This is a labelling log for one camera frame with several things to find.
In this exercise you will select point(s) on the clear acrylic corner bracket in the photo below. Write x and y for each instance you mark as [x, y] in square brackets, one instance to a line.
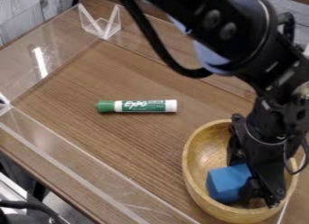
[100, 27]

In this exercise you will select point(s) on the blue foam block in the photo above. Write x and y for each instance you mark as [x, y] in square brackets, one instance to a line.
[224, 181]

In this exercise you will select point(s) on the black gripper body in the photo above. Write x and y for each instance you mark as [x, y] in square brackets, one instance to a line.
[270, 157]

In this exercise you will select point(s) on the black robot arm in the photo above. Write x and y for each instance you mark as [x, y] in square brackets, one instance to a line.
[243, 40]

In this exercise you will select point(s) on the clear acrylic tray wall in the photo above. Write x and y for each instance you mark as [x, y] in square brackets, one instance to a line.
[111, 163]

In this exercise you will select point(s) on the brown wooden bowl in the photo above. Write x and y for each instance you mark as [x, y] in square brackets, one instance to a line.
[204, 153]

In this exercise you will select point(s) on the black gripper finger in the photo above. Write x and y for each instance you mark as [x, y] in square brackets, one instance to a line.
[235, 154]
[254, 190]

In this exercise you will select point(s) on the green Expo marker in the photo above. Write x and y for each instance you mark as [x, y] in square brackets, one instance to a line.
[129, 106]

